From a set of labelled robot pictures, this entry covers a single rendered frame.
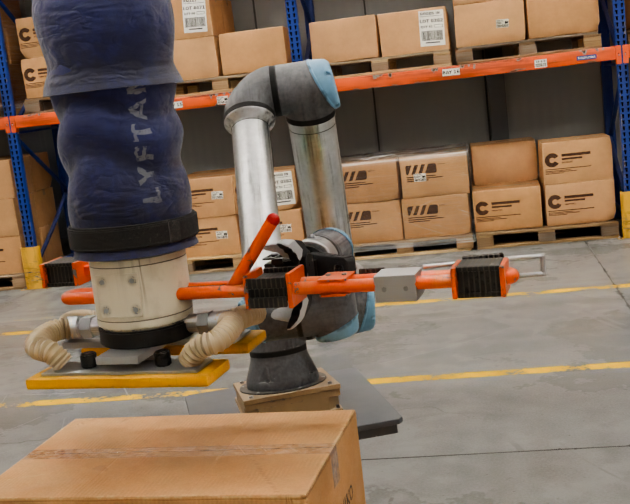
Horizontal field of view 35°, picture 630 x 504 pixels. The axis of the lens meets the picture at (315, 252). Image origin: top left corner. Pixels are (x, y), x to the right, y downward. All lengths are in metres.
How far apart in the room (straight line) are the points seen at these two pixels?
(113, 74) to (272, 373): 1.13
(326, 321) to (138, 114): 0.58
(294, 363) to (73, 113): 1.10
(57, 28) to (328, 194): 0.92
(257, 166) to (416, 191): 6.67
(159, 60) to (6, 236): 8.22
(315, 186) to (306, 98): 0.22
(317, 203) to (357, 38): 6.50
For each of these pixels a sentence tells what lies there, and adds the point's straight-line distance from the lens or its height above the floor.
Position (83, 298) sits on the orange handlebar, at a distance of 1.83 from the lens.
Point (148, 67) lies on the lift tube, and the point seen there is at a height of 1.63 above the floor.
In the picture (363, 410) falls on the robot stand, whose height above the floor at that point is 0.75.
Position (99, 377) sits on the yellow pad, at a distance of 1.73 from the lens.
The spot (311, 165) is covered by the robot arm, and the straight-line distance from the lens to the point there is 2.35.
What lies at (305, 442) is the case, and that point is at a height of 0.94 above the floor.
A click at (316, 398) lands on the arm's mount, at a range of 2.55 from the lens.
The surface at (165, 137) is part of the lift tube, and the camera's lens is 1.70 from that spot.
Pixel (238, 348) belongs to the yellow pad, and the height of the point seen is 1.12.
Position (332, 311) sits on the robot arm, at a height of 1.13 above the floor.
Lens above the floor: 1.57
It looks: 9 degrees down
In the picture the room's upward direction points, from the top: 7 degrees counter-clockwise
